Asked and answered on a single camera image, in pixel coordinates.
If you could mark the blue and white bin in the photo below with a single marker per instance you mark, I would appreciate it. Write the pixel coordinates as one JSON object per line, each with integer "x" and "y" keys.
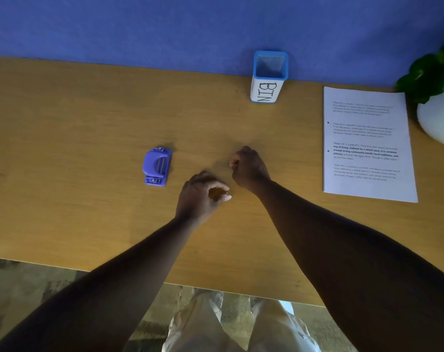
{"x": 267, "y": 91}

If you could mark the cream trousers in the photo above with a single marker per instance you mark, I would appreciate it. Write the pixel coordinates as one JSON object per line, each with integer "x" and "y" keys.
{"x": 200, "y": 326}

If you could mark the person's right hand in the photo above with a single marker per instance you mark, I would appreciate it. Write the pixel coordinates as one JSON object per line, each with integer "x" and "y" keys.
{"x": 249, "y": 170}

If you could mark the person's right forearm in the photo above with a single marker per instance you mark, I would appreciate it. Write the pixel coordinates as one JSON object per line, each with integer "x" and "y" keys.
{"x": 354, "y": 260}

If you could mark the person's left forearm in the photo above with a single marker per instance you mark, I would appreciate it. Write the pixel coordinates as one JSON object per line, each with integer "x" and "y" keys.
{"x": 104, "y": 289}

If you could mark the purple hole punch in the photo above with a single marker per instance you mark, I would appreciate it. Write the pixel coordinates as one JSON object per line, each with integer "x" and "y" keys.
{"x": 156, "y": 166}

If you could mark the green leafy plant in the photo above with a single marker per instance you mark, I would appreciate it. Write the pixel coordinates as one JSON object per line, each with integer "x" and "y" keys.
{"x": 427, "y": 75}

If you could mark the person's left hand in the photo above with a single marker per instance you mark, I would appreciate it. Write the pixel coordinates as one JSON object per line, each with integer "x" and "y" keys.
{"x": 198, "y": 199}

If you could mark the white round plant pot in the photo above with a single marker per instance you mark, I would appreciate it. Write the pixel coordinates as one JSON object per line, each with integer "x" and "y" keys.
{"x": 440, "y": 117}

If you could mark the white printed paper sheet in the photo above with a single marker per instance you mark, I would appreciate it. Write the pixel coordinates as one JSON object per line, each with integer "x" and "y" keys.
{"x": 368, "y": 179}

